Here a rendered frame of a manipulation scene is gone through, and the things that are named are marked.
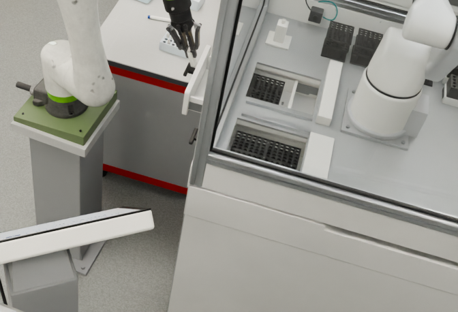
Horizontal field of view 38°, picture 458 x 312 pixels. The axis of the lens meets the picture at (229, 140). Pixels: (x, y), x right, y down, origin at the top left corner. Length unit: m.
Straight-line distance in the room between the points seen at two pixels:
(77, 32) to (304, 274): 1.03
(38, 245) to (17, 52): 2.45
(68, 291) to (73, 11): 0.76
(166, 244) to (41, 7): 1.84
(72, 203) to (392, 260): 1.23
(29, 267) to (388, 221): 0.97
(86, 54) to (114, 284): 1.18
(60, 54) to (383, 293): 1.28
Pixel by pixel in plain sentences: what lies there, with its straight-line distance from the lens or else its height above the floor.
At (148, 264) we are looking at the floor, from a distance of 2.93.
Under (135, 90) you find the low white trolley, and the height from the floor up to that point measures 0.63.
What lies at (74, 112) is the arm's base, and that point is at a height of 0.82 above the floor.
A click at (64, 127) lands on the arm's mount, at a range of 2.32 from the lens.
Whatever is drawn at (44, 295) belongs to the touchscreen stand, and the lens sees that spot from 1.71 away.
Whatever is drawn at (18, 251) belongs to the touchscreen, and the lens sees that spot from 1.54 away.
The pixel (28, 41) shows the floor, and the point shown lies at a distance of 3.97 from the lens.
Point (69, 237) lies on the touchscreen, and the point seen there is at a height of 1.18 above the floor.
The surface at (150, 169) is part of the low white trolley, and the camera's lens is 3.01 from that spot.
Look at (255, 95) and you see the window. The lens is 1.71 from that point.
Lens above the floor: 2.44
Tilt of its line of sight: 45 degrees down
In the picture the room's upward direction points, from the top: 13 degrees clockwise
